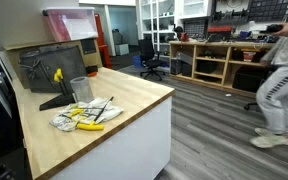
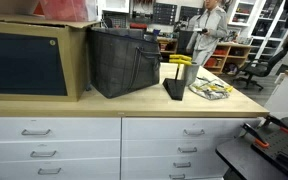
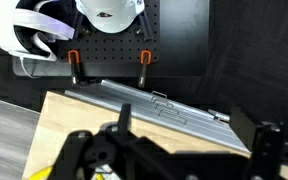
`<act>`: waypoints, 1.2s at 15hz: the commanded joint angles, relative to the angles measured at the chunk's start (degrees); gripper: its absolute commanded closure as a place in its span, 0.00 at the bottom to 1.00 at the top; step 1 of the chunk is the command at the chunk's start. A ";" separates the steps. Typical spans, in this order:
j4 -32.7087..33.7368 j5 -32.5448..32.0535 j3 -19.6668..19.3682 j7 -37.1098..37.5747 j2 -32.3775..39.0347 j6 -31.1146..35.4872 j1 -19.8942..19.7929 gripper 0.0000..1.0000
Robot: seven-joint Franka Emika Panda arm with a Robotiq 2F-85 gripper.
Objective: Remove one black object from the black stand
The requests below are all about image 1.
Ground person's hand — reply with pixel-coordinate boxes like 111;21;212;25
276;22;288;38

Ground black handheld controller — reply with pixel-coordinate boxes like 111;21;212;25
259;23;284;35

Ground tall red object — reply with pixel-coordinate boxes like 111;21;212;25
93;12;113;70

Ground small black object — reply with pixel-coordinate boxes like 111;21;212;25
85;65;99;75

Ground small orange object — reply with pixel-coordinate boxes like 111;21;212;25
86;70;99;78

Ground black wedge tool stand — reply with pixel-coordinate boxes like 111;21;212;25
38;92;77;112

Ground black pegboard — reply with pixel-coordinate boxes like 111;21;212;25
248;0;288;23

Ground large black storage box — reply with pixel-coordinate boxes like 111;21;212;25
231;67;269;94

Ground person in grey clothes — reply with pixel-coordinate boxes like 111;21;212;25
249;20;288;150

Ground red toolbox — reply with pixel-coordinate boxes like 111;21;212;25
206;26;234;43

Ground wooden shelf unit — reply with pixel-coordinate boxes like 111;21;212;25
168;39;276;98

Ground small black storage box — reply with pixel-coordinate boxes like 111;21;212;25
196;60;219;75

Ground black mesh crate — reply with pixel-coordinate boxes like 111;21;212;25
182;17;209;40

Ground white glass-door cabinet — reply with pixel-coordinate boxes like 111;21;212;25
136;0;182;56

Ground black office chair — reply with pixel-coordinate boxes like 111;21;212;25
137;38;168;82

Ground blue bin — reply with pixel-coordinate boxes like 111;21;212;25
132;54;145;70

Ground white box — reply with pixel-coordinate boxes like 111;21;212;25
114;42;131;57

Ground dark backpack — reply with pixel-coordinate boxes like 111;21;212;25
111;28;124;46

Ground white crumpled cloth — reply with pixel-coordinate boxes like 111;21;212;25
49;96;125;133

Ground large cardboard box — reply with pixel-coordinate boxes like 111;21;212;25
3;38;104;90

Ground grey translucent cup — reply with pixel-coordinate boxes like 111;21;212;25
69;76;95;104

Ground red plastic bag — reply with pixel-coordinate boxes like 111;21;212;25
42;6;99;43

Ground black wall tool rack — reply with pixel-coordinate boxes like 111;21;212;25
211;0;251;25

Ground large yellow T-handle hex key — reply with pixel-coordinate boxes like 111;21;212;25
76;96;115;132

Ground small yellow T-handle hex key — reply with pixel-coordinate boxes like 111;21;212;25
63;108;85;118

